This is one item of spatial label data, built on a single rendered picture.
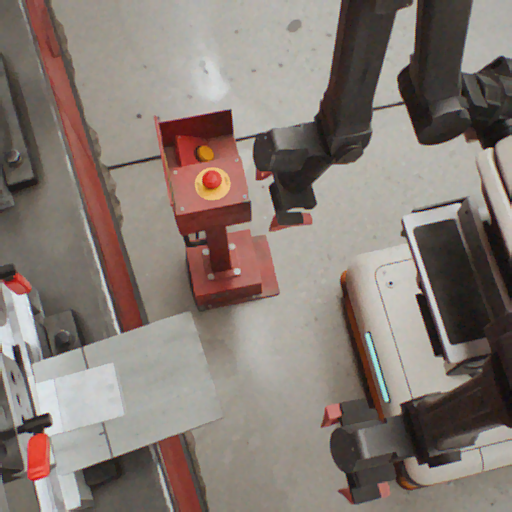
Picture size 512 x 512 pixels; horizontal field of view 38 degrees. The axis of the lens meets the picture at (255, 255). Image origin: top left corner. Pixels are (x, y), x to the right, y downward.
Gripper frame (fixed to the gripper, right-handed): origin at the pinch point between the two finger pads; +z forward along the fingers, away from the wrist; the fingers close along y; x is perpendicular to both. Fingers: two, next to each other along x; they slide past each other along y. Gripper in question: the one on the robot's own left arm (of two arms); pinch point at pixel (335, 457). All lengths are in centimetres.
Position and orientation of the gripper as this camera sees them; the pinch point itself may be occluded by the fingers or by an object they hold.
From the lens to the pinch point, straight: 117.5
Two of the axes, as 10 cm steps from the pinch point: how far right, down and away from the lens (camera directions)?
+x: 8.7, -0.6, 4.9
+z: -4.3, 3.8, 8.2
